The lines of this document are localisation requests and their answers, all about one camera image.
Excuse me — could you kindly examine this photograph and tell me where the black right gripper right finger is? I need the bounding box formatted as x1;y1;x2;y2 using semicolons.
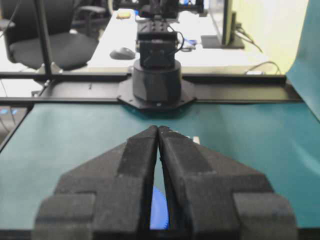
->
158;126;298;240

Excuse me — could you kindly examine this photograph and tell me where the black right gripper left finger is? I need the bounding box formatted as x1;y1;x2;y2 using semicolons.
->
34;125;158;240

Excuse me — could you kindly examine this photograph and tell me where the large blue plastic gear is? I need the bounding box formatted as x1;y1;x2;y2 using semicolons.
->
149;186;169;230

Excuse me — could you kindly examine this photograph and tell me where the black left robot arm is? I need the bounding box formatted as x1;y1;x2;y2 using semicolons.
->
112;0;204;111

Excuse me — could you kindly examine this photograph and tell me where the teal green table mat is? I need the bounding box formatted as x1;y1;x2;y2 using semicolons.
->
0;0;320;239

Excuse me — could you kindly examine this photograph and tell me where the black computer mouse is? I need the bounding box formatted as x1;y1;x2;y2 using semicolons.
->
109;47;136;60

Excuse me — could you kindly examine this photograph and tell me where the black monitor stand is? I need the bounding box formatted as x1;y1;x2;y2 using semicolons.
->
201;0;245;50

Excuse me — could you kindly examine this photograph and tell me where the black office chair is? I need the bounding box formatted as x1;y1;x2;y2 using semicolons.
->
0;0;107;72

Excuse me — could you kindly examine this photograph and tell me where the yellow brown object on desk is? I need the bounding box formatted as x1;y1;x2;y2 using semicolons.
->
116;10;132;20

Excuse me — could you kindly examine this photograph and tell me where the black aluminium frame rail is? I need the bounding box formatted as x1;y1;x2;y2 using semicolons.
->
0;72;302;110

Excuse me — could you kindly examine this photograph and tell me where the grey cable on desk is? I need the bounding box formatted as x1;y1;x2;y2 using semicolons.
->
246;61;282;76

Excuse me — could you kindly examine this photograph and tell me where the black vertical frame post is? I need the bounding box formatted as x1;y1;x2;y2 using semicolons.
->
33;0;53;80

